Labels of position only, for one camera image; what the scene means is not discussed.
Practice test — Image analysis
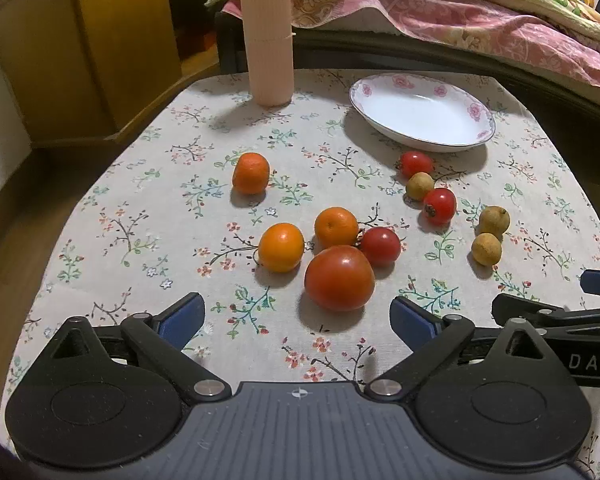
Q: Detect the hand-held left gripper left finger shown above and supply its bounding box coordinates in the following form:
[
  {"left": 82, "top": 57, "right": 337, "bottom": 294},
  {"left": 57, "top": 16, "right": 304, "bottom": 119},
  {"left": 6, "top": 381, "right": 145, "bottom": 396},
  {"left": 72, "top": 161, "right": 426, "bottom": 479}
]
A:
[{"left": 40, "top": 291, "right": 232, "bottom": 407}]

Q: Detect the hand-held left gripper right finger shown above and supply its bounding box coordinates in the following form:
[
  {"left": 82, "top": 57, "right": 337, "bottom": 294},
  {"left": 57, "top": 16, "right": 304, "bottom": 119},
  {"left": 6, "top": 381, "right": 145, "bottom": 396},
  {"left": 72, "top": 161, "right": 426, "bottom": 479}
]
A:
[{"left": 364, "top": 296, "right": 561, "bottom": 403}]

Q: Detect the cherry tomato with stem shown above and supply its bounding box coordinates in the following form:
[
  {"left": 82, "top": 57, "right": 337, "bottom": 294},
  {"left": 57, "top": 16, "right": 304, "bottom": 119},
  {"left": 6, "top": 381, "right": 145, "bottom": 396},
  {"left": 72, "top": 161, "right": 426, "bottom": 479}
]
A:
[{"left": 357, "top": 226, "right": 402, "bottom": 267}]

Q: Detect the large red tomato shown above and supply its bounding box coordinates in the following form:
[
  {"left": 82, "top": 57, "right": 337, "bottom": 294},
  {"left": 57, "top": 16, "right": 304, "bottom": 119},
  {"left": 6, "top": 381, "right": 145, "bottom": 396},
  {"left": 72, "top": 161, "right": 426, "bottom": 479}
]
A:
[{"left": 304, "top": 245, "right": 376, "bottom": 312}]

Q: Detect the brown longan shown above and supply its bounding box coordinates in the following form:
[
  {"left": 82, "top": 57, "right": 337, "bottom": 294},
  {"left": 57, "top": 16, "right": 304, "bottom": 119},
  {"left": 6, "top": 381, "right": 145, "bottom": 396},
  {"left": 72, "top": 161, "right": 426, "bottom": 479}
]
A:
[
  {"left": 406, "top": 171, "right": 436, "bottom": 201},
  {"left": 471, "top": 233, "right": 503, "bottom": 266},
  {"left": 479, "top": 206, "right": 511, "bottom": 236}
]

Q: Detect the red cherry tomato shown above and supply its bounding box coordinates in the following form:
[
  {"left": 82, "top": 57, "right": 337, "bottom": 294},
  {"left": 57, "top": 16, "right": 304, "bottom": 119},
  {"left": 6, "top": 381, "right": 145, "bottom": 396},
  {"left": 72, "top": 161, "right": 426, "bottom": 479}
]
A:
[
  {"left": 422, "top": 187, "right": 457, "bottom": 226},
  {"left": 396, "top": 151, "right": 436, "bottom": 179}
]

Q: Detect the mandarin orange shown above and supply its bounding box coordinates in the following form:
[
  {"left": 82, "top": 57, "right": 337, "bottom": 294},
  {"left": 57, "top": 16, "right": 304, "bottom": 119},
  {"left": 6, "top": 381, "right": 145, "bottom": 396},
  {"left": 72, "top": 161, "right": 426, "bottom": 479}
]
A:
[
  {"left": 314, "top": 206, "right": 360, "bottom": 250},
  {"left": 257, "top": 222, "right": 306, "bottom": 274},
  {"left": 231, "top": 152, "right": 271, "bottom": 196}
]

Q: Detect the white plate with pink flowers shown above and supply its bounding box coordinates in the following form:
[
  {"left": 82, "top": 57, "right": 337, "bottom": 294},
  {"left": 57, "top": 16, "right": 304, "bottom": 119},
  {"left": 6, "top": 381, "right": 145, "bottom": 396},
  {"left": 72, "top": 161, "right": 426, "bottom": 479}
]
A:
[{"left": 349, "top": 72, "right": 497, "bottom": 153}]

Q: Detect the floral tablecloth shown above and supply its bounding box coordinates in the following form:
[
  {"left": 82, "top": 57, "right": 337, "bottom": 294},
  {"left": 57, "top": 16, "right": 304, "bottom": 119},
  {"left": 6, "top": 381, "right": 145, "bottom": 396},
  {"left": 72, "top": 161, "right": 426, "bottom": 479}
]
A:
[{"left": 0, "top": 67, "right": 600, "bottom": 480}]

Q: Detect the wooden cabinet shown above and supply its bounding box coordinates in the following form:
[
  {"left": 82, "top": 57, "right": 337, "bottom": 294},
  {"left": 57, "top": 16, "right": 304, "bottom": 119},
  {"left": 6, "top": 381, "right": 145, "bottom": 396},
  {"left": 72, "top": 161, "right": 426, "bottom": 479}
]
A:
[{"left": 0, "top": 0, "right": 241, "bottom": 148}]

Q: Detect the pink ribbed tumbler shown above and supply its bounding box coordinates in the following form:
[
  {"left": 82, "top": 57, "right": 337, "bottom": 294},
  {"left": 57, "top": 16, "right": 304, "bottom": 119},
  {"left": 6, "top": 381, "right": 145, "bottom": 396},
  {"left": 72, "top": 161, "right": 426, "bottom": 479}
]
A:
[{"left": 239, "top": 0, "right": 296, "bottom": 107}]

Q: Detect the pink floral blanket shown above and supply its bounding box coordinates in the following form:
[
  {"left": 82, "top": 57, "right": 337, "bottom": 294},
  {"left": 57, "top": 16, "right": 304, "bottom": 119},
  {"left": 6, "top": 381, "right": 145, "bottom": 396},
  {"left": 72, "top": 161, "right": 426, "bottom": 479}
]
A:
[{"left": 222, "top": 0, "right": 600, "bottom": 96}]

